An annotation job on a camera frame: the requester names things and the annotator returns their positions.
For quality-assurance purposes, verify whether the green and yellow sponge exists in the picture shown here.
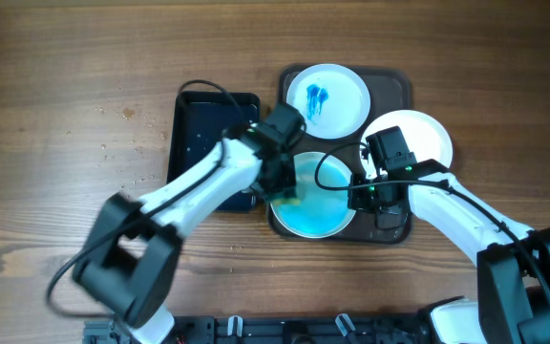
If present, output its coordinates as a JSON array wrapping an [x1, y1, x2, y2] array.
[[270, 188, 301, 206]]

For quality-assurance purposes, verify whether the white plate with blue water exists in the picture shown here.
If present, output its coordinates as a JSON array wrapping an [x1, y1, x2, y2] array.
[[271, 152, 356, 239]]

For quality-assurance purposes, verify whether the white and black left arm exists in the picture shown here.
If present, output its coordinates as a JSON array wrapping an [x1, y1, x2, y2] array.
[[70, 124, 301, 343]]

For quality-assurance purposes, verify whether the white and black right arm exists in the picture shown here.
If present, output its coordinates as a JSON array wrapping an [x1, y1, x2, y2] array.
[[349, 160, 550, 344]]

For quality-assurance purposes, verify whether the black water tray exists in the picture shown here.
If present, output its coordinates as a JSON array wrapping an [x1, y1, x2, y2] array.
[[166, 90, 262, 213]]

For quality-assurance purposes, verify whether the brown serving tray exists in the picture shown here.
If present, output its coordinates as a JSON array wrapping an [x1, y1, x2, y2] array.
[[295, 66, 413, 245]]

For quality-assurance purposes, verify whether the white plate with blue streaks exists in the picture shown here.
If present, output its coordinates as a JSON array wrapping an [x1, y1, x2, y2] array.
[[286, 64, 371, 140]]

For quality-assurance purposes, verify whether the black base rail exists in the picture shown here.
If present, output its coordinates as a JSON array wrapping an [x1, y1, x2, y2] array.
[[82, 312, 432, 344]]

